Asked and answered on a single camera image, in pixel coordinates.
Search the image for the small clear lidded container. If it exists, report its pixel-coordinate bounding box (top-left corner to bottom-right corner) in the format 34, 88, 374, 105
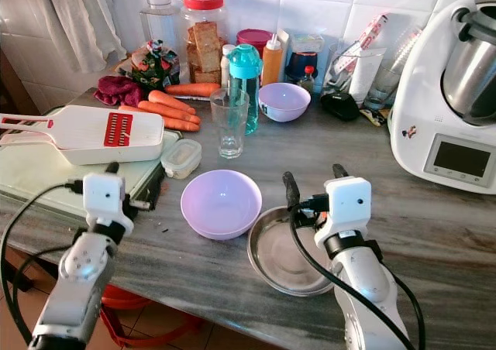
160, 139, 202, 180

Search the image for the white mandoline slicer red blade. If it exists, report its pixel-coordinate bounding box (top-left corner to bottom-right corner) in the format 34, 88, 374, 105
0, 105, 166, 166

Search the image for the round stainless steel plate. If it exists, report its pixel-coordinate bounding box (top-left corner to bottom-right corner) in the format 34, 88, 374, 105
246, 205, 336, 297

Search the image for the small black pouch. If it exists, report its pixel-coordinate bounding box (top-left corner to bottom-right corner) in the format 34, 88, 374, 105
319, 91, 362, 122

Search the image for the large purple plastic bowl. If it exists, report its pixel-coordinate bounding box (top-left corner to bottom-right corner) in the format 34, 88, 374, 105
180, 170, 264, 241

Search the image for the orange carrot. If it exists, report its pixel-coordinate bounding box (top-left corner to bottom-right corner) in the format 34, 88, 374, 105
147, 90, 198, 117
164, 83, 219, 98
136, 100, 202, 125
163, 117, 202, 132

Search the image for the pale green cutting board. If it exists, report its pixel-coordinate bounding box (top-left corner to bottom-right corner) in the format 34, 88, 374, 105
0, 108, 180, 218

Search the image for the dark red cloth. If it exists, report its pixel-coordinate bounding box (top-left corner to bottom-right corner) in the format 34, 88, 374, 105
94, 75, 145, 108

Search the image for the clear drinking glass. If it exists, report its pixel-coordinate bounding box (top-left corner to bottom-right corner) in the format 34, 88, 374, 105
209, 87, 251, 160

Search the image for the small purple plastic bowl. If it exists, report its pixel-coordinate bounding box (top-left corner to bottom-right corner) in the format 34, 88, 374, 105
258, 82, 312, 124

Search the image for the small red capped bottle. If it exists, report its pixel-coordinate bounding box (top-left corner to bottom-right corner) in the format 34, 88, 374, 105
299, 65, 318, 94

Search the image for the clear plastic measuring jug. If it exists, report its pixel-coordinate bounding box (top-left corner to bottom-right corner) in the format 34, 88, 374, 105
323, 46, 388, 104

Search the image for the tall clear glass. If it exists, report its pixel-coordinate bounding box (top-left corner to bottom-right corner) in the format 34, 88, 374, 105
362, 26, 424, 110

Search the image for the white food processor steel bowl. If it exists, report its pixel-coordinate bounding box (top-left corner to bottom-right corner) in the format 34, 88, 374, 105
387, 0, 496, 195

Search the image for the dark floral printed bag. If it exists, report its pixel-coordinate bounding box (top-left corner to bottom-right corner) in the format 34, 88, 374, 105
127, 41, 180, 92

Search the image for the orange sauce squeeze bottle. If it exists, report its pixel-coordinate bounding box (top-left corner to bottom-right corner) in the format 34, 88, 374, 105
261, 31, 285, 86

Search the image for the dark wooden chair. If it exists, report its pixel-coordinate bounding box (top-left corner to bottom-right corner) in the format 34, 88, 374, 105
0, 51, 22, 120

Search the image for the teal water bottle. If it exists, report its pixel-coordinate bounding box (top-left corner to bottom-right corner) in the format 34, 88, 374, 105
228, 43, 264, 136

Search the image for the red and white tube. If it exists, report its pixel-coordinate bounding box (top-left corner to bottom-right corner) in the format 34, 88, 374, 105
352, 14, 391, 57

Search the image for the small white bottle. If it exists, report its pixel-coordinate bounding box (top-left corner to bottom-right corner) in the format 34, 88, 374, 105
219, 43, 237, 90

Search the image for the red lidded jar with bread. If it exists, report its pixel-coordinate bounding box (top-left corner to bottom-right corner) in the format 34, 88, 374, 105
180, 0, 226, 86

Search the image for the grey hanging towel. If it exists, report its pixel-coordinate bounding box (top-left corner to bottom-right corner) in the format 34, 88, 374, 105
42, 0, 126, 74

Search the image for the clear glass jar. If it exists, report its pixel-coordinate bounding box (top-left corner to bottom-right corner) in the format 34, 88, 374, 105
139, 0, 185, 57

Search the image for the pink lidded jar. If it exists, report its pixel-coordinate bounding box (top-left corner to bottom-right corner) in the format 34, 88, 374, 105
235, 29, 274, 51

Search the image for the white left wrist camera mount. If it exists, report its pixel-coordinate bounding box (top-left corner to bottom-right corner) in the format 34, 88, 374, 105
81, 172, 132, 232

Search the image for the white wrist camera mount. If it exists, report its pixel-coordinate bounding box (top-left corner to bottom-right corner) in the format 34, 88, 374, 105
81, 172, 132, 232
314, 177, 373, 247

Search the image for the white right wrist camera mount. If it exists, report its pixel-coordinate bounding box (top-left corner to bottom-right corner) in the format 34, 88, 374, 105
314, 177, 373, 247

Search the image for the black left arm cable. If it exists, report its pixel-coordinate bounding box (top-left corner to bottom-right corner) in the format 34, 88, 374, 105
0, 180, 86, 348
12, 244, 80, 345

